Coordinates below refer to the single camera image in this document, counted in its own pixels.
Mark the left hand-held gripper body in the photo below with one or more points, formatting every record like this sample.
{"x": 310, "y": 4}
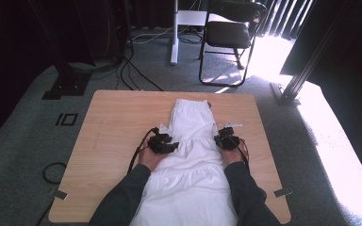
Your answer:
{"x": 157, "y": 144}

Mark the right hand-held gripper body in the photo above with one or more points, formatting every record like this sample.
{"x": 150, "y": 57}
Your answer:
{"x": 231, "y": 142}

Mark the white tiered skirt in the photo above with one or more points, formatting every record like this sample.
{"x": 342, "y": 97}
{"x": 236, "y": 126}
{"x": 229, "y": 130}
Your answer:
{"x": 191, "y": 125}

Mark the person's right hand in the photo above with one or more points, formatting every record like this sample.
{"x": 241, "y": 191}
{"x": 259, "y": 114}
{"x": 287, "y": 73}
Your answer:
{"x": 232, "y": 156}

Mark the person's left hand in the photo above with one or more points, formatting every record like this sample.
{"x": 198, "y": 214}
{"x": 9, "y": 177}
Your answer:
{"x": 149, "y": 158}

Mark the round grey table grommet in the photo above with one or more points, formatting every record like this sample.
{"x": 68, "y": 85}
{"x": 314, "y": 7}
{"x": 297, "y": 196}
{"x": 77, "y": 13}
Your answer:
{"x": 209, "y": 104}

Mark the grey tape strip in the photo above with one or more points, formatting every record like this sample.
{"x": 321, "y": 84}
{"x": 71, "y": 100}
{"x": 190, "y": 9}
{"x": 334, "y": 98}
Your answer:
{"x": 283, "y": 192}

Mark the aluminium profile stand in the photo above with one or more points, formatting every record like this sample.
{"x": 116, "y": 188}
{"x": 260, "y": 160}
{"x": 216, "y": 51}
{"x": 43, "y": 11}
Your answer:
{"x": 298, "y": 75}

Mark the black folding chair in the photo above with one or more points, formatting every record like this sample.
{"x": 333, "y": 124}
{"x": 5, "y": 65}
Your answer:
{"x": 227, "y": 34}

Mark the black stand with flat base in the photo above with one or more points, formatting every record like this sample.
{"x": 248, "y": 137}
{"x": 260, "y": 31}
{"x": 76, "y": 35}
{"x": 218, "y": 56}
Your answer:
{"x": 67, "y": 81}

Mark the vertical window blinds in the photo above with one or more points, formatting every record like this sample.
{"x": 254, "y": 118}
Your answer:
{"x": 279, "y": 15}

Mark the white desk leg frame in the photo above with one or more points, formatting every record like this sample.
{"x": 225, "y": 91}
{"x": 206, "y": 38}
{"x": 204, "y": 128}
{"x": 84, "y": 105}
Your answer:
{"x": 175, "y": 44}

